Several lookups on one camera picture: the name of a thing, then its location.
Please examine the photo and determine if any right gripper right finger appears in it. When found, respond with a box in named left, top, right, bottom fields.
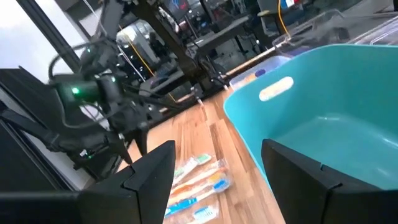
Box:
left=262, top=138, right=398, bottom=224

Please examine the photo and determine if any green white toothbrush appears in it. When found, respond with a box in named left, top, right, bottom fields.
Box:
left=172, top=152, right=213, bottom=187

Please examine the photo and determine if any hanging yellow cable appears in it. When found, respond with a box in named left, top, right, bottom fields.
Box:
left=119, top=26, right=156, bottom=78

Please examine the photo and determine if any orange white toothbrush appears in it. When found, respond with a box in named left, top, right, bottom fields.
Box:
left=170, top=159, right=226, bottom=195

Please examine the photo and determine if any clear plastic bin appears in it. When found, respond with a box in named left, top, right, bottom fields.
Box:
left=272, top=8, right=351, bottom=49
left=349, top=14, right=398, bottom=47

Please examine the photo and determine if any green plastic basin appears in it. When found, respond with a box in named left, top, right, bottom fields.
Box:
left=223, top=44, right=398, bottom=190

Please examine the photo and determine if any black aluminium table frame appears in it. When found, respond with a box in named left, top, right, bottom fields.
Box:
left=17, top=0, right=233, bottom=125

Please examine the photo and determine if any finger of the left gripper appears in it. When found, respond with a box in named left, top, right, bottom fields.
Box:
left=135, top=128, right=149, bottom=156
left=117, top=133, right=134, bottom=166

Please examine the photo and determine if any blue white toothbrush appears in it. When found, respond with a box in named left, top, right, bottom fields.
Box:
left=164, top=179, right=231, bottom=217
left=186, top=203, right=220, bottom=224

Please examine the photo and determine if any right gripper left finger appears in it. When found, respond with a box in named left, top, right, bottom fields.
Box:
left=79, top=139, right=177, bottom=224

